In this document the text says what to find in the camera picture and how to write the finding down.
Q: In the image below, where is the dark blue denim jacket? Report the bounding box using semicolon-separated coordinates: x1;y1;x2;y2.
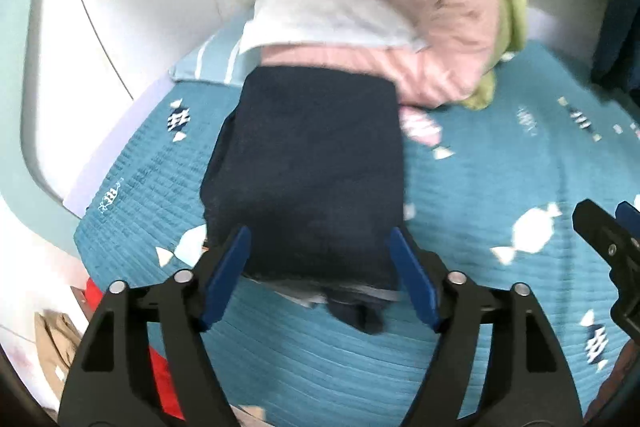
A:
200;66;405;335

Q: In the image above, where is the dark clothes pile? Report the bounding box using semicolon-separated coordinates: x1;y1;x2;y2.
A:
591;0;639;104

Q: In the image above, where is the red bed base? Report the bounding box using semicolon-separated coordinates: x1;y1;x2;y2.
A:
85;279;184;421

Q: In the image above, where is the beige paper bag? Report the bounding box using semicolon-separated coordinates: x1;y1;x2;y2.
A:
34;310;81;399

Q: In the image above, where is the teal quilted bedspread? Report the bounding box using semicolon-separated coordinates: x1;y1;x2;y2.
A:
74;41;639;426

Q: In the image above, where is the white pillow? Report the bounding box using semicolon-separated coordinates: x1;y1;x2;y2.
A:
239;0;427;53

